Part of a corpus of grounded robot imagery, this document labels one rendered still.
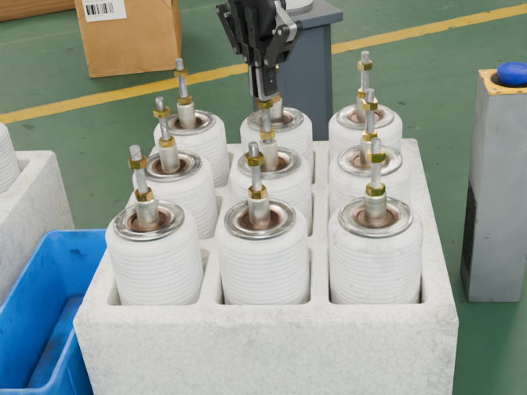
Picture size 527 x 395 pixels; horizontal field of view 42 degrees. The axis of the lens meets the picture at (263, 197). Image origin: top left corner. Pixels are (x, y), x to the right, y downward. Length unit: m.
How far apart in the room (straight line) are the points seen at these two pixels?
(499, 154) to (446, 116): 0.64
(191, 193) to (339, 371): 0.26
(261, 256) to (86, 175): 0.76
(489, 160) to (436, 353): 0.27
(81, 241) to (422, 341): 0.51
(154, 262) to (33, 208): 0.36
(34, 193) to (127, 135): 0.53
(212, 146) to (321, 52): 0.35
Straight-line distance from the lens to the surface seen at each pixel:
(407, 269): 0.70
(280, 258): 0.69
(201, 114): 0.95
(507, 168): 0.89
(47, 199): 1.07
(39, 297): 0.98
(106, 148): 1.48
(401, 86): 1.65
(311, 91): 1.21
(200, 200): 0.82
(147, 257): 0.71
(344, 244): 0.68
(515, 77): 0.85
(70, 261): 1.03
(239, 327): 0.70
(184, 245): 0.71
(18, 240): 0.99
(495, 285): 0.99
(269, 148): 0.79
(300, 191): 0.80
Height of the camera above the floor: 0.64
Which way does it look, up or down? 32 degrees down
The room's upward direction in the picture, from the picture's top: 5 degrees counter-clockwise
